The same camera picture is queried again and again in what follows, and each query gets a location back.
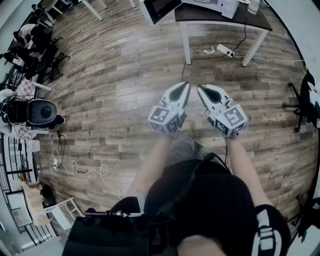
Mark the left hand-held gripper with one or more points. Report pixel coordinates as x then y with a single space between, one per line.
162 117

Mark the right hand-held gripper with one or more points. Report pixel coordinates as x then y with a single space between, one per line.
232 117

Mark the white microwave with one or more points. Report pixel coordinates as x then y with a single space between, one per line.
226 8

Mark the person's left forearm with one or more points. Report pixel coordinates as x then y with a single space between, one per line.
152 165

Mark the person's right forearm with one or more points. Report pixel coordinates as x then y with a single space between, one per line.
242 170

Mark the white paper scrap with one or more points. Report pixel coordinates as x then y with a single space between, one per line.
209 50

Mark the white power strip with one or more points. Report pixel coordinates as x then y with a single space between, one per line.
225 50

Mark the person's grey trousers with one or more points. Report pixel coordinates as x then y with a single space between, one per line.
187 147

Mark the dark brown table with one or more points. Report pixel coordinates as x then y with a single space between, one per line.
200 16

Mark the black office chair with papers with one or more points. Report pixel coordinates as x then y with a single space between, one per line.
303 100

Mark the clear plastic container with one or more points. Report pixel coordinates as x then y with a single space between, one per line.
253 6

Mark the person's black t-shirt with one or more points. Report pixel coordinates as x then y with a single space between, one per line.
212 205

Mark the black swivel chair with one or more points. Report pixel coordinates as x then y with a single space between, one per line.
41 35
50 60

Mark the grey-rimmed black round chair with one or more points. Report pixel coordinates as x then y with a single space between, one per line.
41 112

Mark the white charger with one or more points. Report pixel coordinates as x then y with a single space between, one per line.
56 163

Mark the pink checked cloth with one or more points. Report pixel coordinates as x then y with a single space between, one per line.
26 87
25 137

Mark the white stool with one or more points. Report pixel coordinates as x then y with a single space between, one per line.
60 215

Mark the black metal rack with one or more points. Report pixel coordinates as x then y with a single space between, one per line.
17 171

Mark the brown paper bag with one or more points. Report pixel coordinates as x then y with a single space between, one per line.
32 200

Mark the black chest camera rig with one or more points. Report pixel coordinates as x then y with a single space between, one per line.
105 235

